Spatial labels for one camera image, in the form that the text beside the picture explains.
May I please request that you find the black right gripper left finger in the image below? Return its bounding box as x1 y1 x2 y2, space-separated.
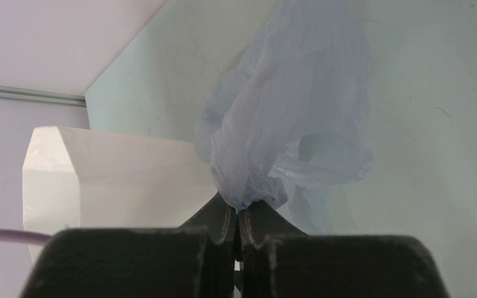
22 195 236 297

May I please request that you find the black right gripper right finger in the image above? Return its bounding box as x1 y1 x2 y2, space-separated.
238 201 449 297

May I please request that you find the light blue plastic trash bag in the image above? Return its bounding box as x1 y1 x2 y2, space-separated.
194 1 373 235

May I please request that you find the white octagonal trash bin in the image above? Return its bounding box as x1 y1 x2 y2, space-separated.
22 125 219 264

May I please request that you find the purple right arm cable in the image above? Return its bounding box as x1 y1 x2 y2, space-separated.
0 228 52 246

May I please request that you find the left aluminium frame post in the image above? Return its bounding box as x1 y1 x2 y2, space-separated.
0 86 86 107

